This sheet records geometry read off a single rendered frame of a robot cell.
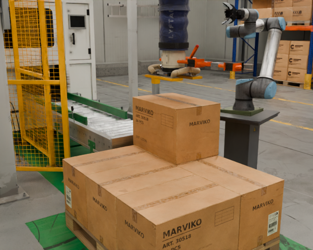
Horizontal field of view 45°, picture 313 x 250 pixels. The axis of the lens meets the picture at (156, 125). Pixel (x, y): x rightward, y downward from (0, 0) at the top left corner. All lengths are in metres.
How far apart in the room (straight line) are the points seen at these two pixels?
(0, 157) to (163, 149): 1.50
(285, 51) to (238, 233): 9.04
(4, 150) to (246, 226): 2.16
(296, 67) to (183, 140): 8.41
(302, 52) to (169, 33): 8.19
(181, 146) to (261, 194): 0.65
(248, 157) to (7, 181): 2.13
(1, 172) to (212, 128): 1.89
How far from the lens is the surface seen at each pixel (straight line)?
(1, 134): 3.50
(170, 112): 2.62
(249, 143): 3.39
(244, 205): 2.30
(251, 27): 3.02
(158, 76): 2.80
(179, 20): 2.78
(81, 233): 2.91
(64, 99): 3.67
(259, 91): 3.30
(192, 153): 2.73
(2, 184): 3.63
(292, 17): 10.91
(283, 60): 11.11
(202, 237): 2.14
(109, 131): 3.62
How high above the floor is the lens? 1.45
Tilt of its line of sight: 14 degrees down
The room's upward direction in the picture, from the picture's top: straight up
